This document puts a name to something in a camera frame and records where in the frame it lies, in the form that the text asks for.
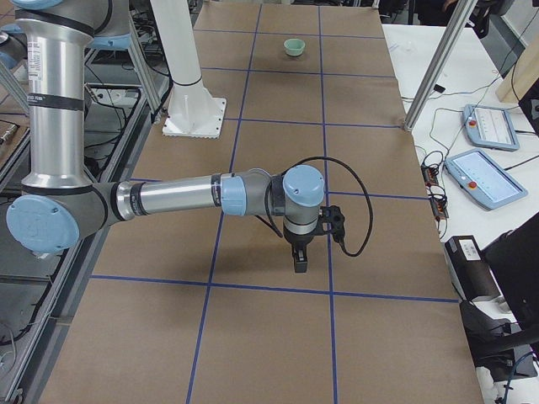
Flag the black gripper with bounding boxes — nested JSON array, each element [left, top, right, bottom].
[[284, 229, 314, 274]]

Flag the light green bowl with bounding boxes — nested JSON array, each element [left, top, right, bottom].
[[283, 38, 306, 57]]

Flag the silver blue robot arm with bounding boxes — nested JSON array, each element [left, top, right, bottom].
[[6, 1, 324, 273]]

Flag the black orange adapter box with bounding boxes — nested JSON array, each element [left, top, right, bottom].
[[420, 164, 448, 221]]

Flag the black box with label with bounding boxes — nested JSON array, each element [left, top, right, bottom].
[[444, 235, 500, 302]]

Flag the near teach pendant tablet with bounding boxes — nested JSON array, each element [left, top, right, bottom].
[[445, 148, 528, 210]]

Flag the teach pendant tablet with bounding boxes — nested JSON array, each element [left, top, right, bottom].
[[462, 104, 520, 152], [445, 148, 528, 210]]

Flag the far teach pendant tablet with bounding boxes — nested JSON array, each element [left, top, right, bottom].
[[462, 104, 520, 152]]

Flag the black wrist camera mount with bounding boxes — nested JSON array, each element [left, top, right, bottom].
[[314, 205, 345, 244]]

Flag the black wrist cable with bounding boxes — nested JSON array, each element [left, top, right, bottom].
[[260, 156, 374, 258]]

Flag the white camera pedestal column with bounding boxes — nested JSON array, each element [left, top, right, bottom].
[[151, 0, 227, 139]]

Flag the aluminium frame post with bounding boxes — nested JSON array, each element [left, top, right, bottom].
[[403, 0, 477, 132]]

